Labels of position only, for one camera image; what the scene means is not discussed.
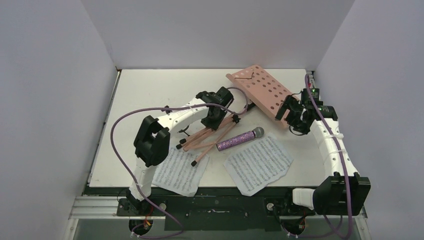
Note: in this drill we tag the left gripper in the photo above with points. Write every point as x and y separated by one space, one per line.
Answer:
213 125

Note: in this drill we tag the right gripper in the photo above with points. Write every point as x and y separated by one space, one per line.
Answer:
289 108

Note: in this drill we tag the pink music stand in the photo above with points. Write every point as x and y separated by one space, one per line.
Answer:
262 90

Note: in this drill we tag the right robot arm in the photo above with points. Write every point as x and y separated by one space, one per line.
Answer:
343 191

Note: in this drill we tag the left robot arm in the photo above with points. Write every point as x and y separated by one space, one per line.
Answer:
152 140

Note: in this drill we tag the purple glitter microphone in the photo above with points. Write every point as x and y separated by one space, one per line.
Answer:
245 137

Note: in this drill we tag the right sheet music page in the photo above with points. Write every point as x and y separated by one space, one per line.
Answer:
258 164

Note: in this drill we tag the sheet music page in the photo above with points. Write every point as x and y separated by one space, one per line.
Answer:
176 173
258 164

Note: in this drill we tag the left sheet music page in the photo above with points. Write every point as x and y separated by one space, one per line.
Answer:
176 173

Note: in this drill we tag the black microphone tripod mount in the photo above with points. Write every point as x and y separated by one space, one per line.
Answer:
176 120

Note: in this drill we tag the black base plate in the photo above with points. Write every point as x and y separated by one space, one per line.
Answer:
216 209

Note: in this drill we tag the aluminium rail frame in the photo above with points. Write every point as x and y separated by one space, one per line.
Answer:
94 217

